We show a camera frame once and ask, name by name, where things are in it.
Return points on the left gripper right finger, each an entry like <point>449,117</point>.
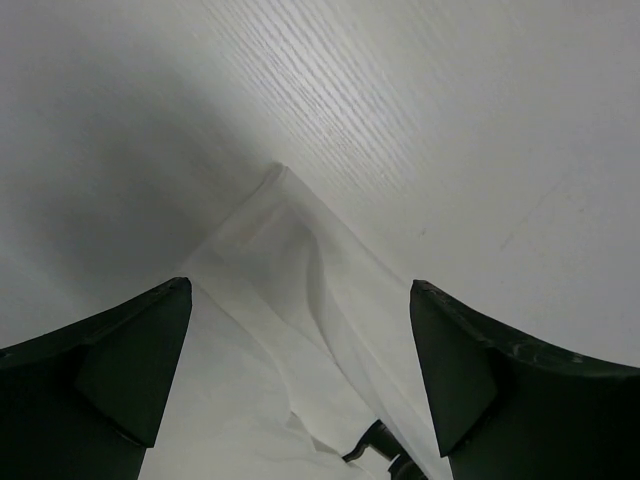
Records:
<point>506,405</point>

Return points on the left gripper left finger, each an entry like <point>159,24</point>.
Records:
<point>86,401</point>

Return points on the white t-shirt with robot print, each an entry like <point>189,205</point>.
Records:
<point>299,340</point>

